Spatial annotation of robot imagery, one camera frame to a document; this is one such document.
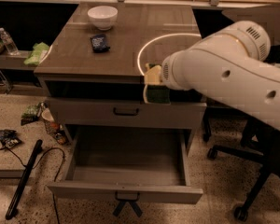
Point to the blue chip bag on floor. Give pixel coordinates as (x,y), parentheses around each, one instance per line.
(9,138)

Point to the paper cup on floor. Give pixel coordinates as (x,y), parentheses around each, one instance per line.
(50,124)

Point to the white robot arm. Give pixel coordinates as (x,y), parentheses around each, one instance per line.
(227,66)

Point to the orange can on floor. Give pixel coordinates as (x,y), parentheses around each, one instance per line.
(60,138)

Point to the grey drawer cabinet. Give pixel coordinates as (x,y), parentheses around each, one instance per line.
(143,34)

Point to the blue snack packet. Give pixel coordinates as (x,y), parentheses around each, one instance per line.
(99,43)

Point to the clear plastic water bottle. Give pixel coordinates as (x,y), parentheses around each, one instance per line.
(8,42)

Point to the black long bar on floor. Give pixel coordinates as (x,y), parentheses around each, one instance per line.
(12,209)

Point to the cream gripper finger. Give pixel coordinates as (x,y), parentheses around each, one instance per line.
(153,74)

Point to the black office chair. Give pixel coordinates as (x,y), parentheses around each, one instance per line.
(256,135)

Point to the open grey lower drawer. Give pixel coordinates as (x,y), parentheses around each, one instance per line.
(147,165)

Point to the green cloth on shelf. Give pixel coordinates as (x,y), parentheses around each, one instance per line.
(38,53)

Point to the white bowl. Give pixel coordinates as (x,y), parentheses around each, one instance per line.
(103,17)

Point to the closed grey upper drawer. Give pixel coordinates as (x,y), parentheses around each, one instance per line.
(126,114)

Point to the green snack bag on floor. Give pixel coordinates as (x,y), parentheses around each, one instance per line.
(31,114)

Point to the green yellow sponge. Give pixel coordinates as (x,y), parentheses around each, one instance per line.
(156,94)

